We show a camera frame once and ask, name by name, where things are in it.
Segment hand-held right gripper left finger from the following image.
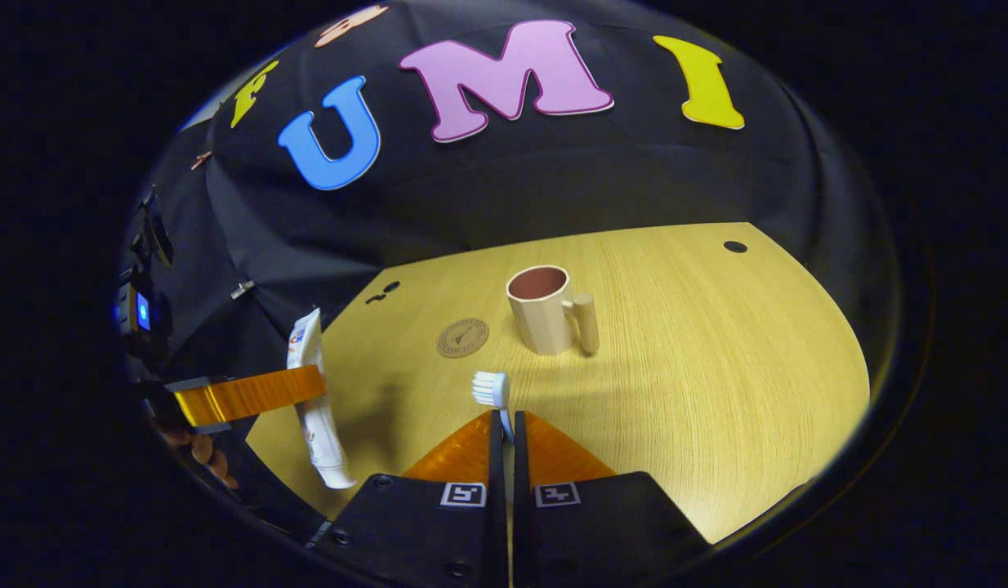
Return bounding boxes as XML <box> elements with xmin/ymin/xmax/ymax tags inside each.
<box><xmin>312</xmin><ymin>408</ymin><xmax>509</xmax><ymax>588</ymax></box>

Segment black backdrop cloth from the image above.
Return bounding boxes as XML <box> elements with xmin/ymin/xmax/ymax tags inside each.
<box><xmin>120</xmin><ymin>0</ymin><xmax>905</xmax><ymax>385</ymax></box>

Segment white toothbrush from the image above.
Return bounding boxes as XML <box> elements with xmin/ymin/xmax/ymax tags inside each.
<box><xmin>471</xmin><ymin>372</ymin><xmax>515</xmax><ymax>446</ymax></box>

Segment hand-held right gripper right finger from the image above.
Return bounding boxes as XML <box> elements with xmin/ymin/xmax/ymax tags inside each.
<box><xmin>514</xmin><ymin>410</ymin><xmax>713</xmax><ymax>588</ymax></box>

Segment beige cup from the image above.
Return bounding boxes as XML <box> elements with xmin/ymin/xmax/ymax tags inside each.
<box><xmin>506</xmin><ymin>265</ymin><xmax>600</xmax><ymax>357</ymax></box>

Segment white toothpaste tube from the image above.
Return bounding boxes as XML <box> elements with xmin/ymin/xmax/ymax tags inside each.
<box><xmin>286</xmin><ymin>308</ymin><xmax>358</xmax><ymax>491</ymax></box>

